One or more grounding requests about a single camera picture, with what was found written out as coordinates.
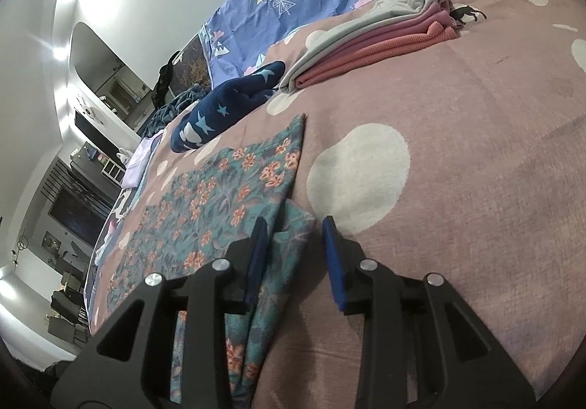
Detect navy star print garment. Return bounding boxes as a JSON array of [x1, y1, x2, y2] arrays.
[[170, 61, 287, 153]]

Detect dark teal fleece blanket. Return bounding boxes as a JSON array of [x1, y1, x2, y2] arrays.
[[140, 84, 207, 137]]

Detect mauve pink folded garment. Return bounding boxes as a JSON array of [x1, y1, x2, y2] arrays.
[[316, 1, 459, 57]]

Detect white bear wall decor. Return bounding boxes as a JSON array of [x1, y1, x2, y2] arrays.
[[75, 95, 98, 121]]

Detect teal floral garment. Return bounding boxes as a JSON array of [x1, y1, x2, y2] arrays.
[[106, 114, 316, 409]]

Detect lavender cloth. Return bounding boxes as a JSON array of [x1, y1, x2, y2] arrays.
[[123, 134, 161, 187]]

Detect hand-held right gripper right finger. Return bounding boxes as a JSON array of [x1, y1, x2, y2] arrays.
[[322, 216, 536, 409]]

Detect dark printed headboard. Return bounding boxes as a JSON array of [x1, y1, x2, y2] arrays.
[[176, 34, 216, 94]]

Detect black and white patterned cloth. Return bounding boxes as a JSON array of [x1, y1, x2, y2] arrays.
[[94, 189, 133, 263]]

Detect coral folded garment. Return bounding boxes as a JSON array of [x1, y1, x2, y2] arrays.
[[295, 22, 459, 89]]

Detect white ladder rack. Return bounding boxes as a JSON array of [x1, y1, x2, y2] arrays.
[[103, 159, 126, 187]]

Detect stack of folded pink-grey clothes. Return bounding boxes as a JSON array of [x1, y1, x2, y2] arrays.
[[278, 0, 442, 92]]

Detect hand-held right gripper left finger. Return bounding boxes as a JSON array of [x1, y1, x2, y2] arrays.
[[50, 217, 271, 409]]

